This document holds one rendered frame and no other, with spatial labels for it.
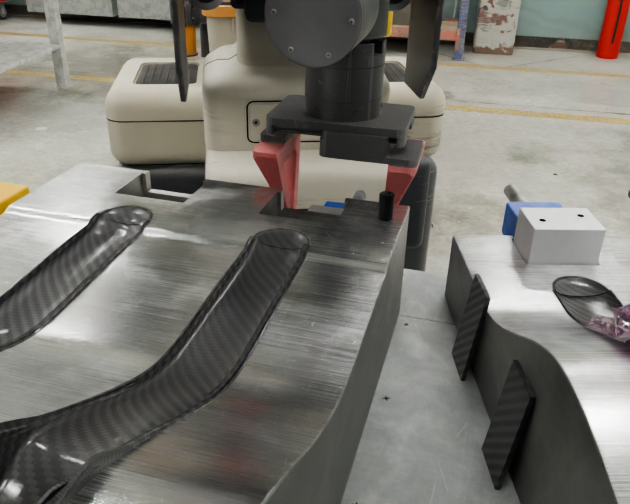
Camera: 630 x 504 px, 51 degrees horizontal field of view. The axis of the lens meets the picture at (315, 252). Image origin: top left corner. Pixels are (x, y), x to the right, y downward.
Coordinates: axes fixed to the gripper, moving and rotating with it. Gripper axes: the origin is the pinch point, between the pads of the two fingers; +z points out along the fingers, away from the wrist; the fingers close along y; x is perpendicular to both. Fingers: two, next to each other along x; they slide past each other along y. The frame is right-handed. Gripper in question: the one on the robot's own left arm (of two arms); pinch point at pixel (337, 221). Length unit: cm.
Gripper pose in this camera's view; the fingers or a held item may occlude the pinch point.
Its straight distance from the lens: 53.9
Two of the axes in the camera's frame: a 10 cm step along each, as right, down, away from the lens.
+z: -0.3, 8.8, 4.7
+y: 9.7, 1.4, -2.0
